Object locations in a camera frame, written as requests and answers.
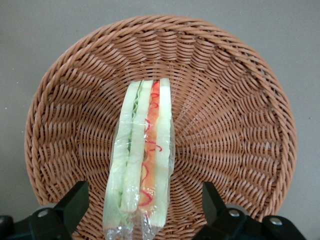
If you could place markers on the round brown wicker basket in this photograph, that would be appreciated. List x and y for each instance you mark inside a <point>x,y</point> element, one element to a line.
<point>225,112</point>

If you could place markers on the plastic-wrapped triangle sandwich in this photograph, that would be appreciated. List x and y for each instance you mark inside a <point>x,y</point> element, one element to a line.
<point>140,150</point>

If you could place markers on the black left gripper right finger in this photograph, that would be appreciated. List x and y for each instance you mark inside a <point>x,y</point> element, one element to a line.
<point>212,202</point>

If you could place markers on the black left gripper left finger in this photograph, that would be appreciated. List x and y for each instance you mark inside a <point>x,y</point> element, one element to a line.
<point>72,202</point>

